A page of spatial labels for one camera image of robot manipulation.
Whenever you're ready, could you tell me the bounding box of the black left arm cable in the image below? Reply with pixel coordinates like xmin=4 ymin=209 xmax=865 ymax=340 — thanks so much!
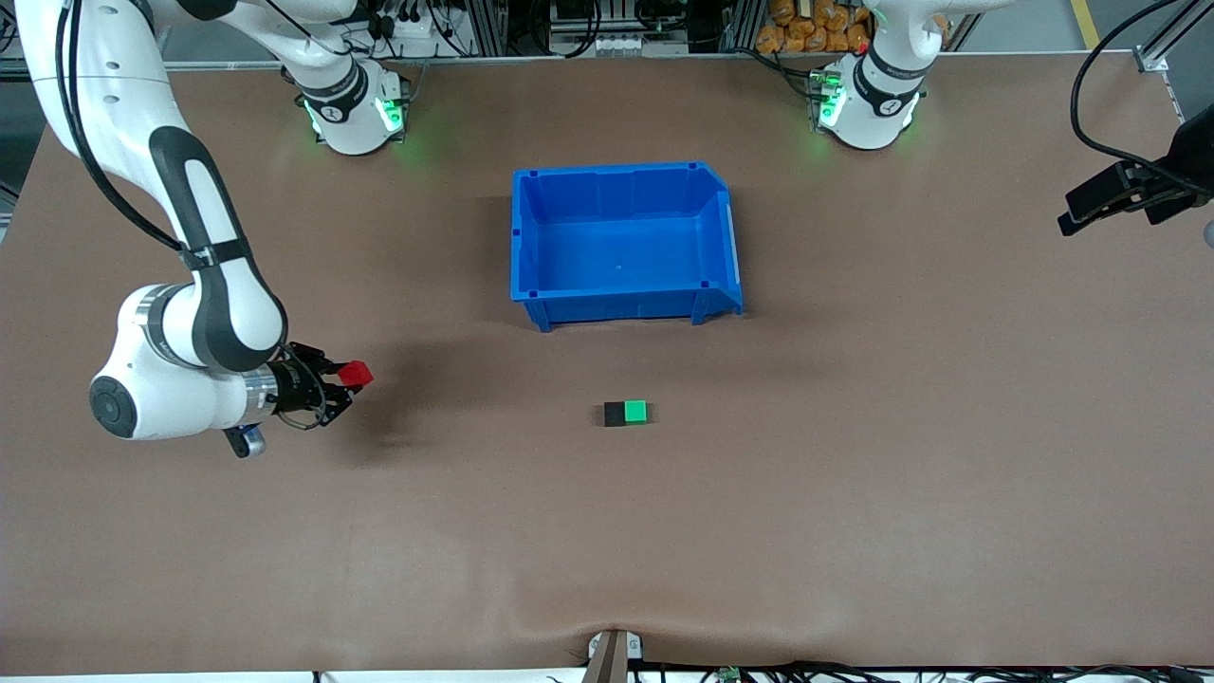
xmin=1070 ymin=0 xmax=1186 ymax=186

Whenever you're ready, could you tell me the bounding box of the blue plastic storage bin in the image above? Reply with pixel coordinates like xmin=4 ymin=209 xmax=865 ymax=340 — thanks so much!
xmin=511 ymin=160 xmax=745 ymax=333

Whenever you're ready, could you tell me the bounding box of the brown table mat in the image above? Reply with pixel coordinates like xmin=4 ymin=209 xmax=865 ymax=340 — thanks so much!
xmin=0 ymin=52 xmax=1214 ymax=676

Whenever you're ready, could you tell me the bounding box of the electronics box with white connectors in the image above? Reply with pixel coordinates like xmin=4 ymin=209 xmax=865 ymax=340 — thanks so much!
xmin=548 ymin=0 xmax=690 ymax=58

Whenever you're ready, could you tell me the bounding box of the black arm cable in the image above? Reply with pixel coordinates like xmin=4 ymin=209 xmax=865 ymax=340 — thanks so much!
xmin=1070 ymin=0 xmax=1186 ymax=186
xmin=54 ymin=0 xmax=191 ymax=253

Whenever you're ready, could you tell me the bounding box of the orange snack bag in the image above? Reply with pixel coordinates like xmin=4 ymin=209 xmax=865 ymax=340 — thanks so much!
xmin=756 ymin=0 xmax=874 ymax=55

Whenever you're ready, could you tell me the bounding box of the white power strip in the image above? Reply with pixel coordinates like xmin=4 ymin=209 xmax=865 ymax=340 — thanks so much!
xmin=375 ymin=14 xmax=447 ymax=60

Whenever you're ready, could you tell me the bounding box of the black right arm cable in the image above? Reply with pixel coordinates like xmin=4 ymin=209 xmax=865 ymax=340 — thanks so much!
xmin=54 ymin=0 xmax=191 ymax=253

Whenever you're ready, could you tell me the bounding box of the aluminium frame profile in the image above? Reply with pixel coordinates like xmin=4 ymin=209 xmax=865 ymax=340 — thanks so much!
xmin=1133 ymin=0 xmax=1198 ymax=73

